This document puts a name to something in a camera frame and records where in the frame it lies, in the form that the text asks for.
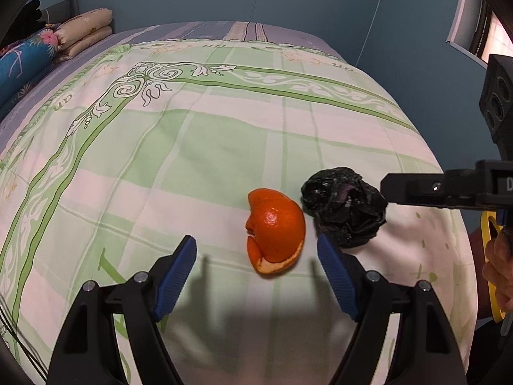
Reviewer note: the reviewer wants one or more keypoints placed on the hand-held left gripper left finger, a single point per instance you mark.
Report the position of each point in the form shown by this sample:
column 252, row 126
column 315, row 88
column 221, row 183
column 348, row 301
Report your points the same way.
column 176, row 276

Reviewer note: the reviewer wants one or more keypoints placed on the dark framed window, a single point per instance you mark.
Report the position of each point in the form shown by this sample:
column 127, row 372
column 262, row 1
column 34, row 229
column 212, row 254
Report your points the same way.
column 471, row 20

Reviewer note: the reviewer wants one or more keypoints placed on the blue floral folded quilt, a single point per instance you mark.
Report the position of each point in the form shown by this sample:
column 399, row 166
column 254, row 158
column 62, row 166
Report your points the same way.
column 24, row 60

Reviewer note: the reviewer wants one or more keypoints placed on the grey padded headboard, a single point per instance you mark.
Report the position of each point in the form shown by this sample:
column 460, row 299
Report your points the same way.
column 60, row 10

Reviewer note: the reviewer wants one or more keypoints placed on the person's right hand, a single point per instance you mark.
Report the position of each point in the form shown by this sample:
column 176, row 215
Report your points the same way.
column 499, row 260

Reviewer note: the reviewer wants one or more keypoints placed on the black folded clothes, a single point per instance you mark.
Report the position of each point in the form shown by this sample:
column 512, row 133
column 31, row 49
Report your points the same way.
column 28, row 16

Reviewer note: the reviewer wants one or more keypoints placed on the beige folded quilt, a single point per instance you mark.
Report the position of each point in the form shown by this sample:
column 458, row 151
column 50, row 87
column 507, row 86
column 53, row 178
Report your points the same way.
column 86, row 30

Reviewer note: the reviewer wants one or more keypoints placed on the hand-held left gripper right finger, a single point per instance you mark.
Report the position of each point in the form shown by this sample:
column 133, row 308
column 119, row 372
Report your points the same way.
column 336, row 276

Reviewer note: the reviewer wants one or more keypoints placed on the green patterned blanket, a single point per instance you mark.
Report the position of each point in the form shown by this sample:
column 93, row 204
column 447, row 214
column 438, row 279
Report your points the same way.
column 160, row 148

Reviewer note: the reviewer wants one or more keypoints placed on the curled orange peel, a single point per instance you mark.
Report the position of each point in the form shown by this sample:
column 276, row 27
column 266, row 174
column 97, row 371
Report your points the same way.
column 276, row 232

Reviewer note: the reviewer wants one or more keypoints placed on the black plastic bag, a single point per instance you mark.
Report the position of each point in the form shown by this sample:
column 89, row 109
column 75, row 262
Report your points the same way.
column 344, row 212

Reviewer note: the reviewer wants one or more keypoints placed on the yellow rimmed trash can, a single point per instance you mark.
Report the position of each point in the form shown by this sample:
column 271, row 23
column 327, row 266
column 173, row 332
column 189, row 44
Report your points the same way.
column 489, row 228

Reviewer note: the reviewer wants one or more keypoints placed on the bed with striped sheet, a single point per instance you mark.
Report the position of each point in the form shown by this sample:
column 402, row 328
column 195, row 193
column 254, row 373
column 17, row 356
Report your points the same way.
column 260, row 30

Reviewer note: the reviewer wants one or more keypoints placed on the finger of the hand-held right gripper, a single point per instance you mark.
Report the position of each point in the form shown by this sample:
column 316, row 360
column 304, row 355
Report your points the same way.
column 421, row 190

